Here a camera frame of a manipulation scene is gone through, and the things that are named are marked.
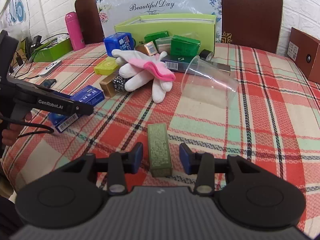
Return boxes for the small green tray box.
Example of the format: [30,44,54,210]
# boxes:
[33,38,73,62]

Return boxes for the gold slim box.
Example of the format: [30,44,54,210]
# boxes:
[99,73,118,98]

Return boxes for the plaid bed sheet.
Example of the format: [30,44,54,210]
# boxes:
[2,44,319,237]

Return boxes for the blue carton box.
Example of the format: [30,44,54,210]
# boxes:
[48,85,105,133]

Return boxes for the floral plastic-wrapped pillow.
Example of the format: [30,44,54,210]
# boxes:
[95,0,222,42]

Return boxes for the blue square tin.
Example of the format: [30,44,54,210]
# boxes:
[104,32,136,57]

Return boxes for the white glove pink cuff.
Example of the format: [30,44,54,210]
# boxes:
[112,49,176,81]

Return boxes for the clear plastic cup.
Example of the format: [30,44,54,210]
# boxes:
[181,56,239,108]

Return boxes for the person left hand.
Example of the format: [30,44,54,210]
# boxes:
[2,124,24,147]

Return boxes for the long dark blue box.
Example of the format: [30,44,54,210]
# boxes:
[161,55,231,75]

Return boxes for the dark brown headboard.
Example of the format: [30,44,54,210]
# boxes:
[75,0,283,53]

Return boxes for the orange gold small box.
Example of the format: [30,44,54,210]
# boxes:
[135,41,158,56]

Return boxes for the yellow medicine box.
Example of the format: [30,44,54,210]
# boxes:
[94,57,120,76]

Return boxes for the steel wool scrubber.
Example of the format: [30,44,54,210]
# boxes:
[112,75,130,92]

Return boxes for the light green cardboard box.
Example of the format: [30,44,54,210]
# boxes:
[114,14,216,51]

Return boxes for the black cables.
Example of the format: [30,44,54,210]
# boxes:
[10,32,70,80]

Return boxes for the green box front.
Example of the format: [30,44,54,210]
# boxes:
[170,35,201,57]

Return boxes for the brown cardboard box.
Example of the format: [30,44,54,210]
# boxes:
[287,27,320,84]

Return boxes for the olive green slim box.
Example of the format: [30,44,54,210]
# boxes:
[148,123,172,177]

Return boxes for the black tape roll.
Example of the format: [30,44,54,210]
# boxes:
[199,49,214,62]

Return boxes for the pink thermos bottle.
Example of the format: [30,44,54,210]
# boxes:
[65,11,85,51]

